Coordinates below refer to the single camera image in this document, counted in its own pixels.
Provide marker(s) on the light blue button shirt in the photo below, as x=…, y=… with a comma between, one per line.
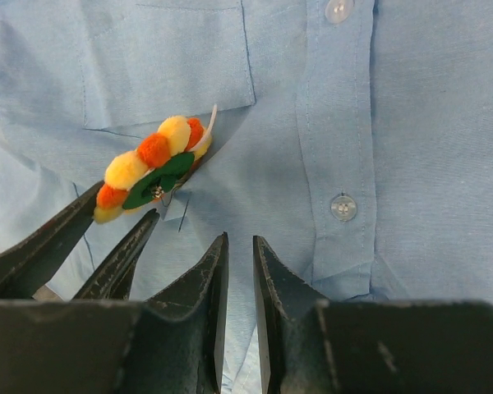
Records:
x=356, y=137

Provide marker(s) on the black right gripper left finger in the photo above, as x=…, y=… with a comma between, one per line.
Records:
x=171, y=343

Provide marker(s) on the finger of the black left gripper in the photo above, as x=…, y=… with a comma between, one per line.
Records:
x=29, y=265
x=112, y=279

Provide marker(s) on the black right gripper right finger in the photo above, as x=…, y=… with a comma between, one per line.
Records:
x=309, y=344

